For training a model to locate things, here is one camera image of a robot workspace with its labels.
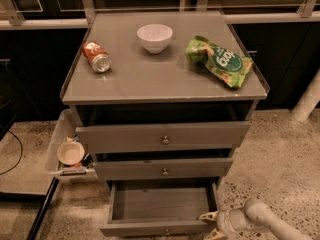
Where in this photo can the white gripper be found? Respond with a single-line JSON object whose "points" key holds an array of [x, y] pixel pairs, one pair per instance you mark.
{"points": [[222, 222]]}

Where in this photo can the grey bottom drawer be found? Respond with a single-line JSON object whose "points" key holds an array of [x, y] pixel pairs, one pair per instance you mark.
{"points": [[160, 207]]}

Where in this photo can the grey drawer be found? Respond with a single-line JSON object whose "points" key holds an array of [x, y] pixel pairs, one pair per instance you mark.
{"points": [[160, 207], [162, 169], [162, 137]]}

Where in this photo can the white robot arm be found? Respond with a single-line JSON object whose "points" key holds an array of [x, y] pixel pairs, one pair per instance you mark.
{"points": [[254, 216]]}

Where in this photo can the grey middle drawer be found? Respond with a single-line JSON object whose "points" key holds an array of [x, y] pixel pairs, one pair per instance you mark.
{"points": [[162, 169]]}

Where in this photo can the grey drawer cabinet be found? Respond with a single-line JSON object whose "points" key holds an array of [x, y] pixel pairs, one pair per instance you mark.
{"points": [[164, 88]]}

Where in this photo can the grey top drawer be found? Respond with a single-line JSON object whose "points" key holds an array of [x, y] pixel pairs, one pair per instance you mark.
{"points": [[162, 137]]}

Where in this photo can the white pipe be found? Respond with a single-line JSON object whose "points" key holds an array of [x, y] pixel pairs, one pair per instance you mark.
{"points": [[309, 100]]}

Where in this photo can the green snack bag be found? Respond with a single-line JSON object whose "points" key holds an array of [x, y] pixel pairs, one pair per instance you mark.
{"points": [[227, 66]]}

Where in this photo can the clear plastic storage bin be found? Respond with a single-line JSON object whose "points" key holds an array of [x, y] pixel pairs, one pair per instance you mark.
{"points": [[64, 130]]}

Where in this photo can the small beige bowl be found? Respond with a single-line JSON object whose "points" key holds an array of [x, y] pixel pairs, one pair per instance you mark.
{"points": [[70, 153]]}

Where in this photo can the white ceramic bowl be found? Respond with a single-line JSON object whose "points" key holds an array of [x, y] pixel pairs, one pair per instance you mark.
{"points": [[155, 38]]}

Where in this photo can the orange soda can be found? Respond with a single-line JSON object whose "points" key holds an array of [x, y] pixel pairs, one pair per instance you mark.
{"points": [[97, 57]]}

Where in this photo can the metal railing frame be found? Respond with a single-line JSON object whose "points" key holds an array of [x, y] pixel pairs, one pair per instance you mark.
{"points": [[59, 14]]}

